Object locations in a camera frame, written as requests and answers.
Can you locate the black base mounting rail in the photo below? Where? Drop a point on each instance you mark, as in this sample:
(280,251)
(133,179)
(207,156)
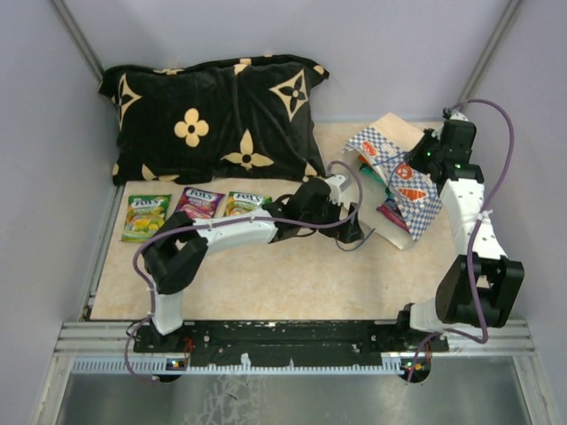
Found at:
(282,343)

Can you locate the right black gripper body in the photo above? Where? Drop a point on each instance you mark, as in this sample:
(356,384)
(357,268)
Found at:
(426,150)

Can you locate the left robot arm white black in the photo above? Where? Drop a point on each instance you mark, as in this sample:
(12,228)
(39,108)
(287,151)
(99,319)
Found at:
(170,260)

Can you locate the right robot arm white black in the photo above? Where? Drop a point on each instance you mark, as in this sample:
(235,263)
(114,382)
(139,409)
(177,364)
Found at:
(481,286)

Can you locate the white slotted cable duct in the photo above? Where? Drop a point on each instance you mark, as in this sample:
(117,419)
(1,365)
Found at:
(172,366)

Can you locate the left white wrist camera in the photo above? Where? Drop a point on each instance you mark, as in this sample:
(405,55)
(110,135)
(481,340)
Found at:
(339,185)

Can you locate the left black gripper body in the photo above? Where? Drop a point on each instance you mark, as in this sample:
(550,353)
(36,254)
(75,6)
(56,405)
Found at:
(341,231)

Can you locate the black pillow with beige flowers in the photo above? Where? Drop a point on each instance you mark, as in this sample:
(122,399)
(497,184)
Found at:
(247,118)

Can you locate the yellow green snack packet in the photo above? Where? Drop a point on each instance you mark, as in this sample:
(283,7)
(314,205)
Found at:
(244,202)

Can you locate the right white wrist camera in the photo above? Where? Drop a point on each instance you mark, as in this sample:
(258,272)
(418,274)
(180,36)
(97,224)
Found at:
(453,114)

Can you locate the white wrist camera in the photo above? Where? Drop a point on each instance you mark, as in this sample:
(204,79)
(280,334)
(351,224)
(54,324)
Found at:
(339,185)
(453,114)

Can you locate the green Fox's candy bag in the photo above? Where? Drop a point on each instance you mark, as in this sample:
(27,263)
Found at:
(145,215)

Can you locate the blue checkered paper bag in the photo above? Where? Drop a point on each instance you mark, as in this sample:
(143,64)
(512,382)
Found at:
(385,144)

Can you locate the purple snack packet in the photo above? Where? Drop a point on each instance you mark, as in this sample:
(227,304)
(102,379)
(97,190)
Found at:
(199,203)

